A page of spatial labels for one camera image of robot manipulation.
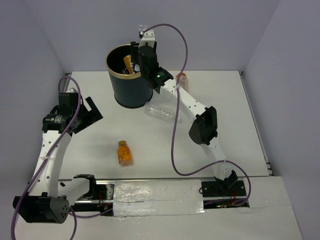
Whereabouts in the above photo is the silver foil tape patch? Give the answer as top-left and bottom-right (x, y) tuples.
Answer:
(113, 179), (205, 217)

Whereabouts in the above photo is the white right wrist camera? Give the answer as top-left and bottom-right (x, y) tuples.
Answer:
(138, 29), (156, 48)

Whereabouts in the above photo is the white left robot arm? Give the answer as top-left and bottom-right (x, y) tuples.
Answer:
(12, 88), (103, 224)

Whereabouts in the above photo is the clear bottle blue cap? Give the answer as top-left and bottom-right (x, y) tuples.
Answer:
(138, 24), (148, 39)

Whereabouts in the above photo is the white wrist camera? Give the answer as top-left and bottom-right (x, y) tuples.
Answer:
(138, 29), (156, 48)
(66, 87), (78, 93)

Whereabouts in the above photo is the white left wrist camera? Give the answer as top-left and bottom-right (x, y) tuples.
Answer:
(66, 87), (78, 93)

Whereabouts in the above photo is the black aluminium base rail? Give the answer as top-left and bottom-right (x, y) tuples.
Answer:
(74, 176), (252, 215)

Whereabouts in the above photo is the large orange milk tea bottle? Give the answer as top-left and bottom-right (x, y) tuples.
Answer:
(123, 55), (135, 75)

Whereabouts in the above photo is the dark bin with gold rim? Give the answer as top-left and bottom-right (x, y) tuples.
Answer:
(105, 44), (153, 109)

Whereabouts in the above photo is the blue label water bottle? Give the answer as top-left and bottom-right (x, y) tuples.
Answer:
(119, 67), (130, 75)

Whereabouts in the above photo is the clear crushed bottle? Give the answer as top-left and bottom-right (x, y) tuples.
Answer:
(143, 102), (176, 123)

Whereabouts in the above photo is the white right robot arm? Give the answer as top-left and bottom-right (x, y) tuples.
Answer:
(130, 41), (226, 177)

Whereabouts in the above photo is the small orange juice bottle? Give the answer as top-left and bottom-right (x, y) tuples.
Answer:
(117, 140), (133, 167)

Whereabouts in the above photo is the orange bottle with white label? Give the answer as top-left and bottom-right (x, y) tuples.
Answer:
(175, 72), (188, 91)

